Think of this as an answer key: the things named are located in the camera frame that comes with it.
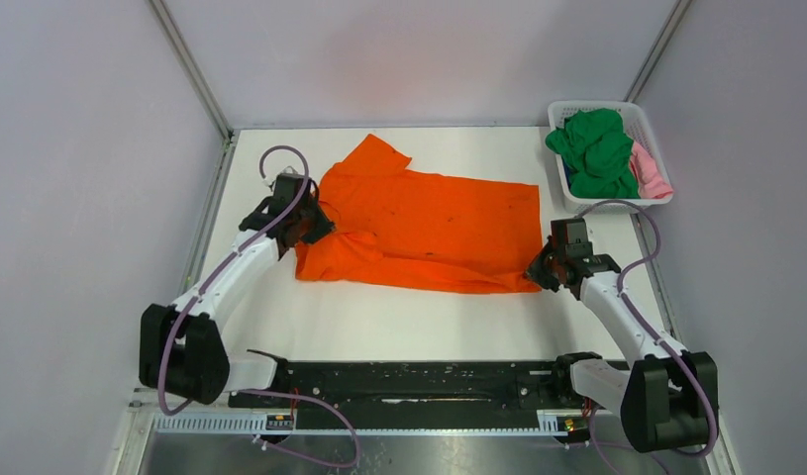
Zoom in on orange t shirt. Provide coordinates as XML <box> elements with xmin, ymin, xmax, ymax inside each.
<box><xmin>295</xmin><ymin>135</ymin><xmax>543</xmax><ymax>294</ymax></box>

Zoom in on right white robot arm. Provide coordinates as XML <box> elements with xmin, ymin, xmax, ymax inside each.
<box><xmin>526</xmin><ymin>218</ymin><xmax>719</xmax><ymax>454</ymax></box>

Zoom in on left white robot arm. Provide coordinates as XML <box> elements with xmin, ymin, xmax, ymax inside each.
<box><xmin>138</xmin><ymin>172</ymin><xmax>335</xmax><ymax>407</ymax></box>

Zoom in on green t shirt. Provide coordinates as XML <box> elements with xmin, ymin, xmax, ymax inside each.
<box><xmin>545</xmin><ymin>109</ymin><xmax>639</xmax><ymax>199</ymax></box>

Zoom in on pink t shirt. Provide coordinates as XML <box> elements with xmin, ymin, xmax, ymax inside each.
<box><xmin>629</xmin><ymin>142</ymin><xmax>673</xmax><ymax>200</ymax></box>

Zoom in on white plastic basket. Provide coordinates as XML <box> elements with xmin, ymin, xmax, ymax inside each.
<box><xmin>548</xmin><ymin>100</ymin><xmax>673</xmax><ymax>214</ymax></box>

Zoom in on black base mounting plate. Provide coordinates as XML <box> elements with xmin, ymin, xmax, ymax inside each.
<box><xmin>228</xmin><ymin>360</ymin><xmax>585</xmax><ymax>429</ymax></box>

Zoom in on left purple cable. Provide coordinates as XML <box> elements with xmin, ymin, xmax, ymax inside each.
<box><xmin>156</xmin><ymin>144</ymin><xmax>363</xmax><ymax>470</ymax></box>

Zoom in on purple cable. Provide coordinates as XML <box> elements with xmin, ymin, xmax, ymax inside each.
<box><xmin>156</xmin><ymin>144</ymin><xmax>363</xmax><ymax>470</ymax></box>
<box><xmin>573</xmin><ymin>198</ymin><xmax>721</xmax><ymax>475</ymax></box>

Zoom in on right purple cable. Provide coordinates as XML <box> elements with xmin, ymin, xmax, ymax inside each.
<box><xmin>573</xmin><ymin>198</ymin><xmax>721</xmax><ymax>475</ymax></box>

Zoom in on white slotted cable duct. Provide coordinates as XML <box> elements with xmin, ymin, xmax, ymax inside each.
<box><xmin>152</xmin><ymin>411</ymin><xmax>578</xmax><ymax>436</ymax></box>

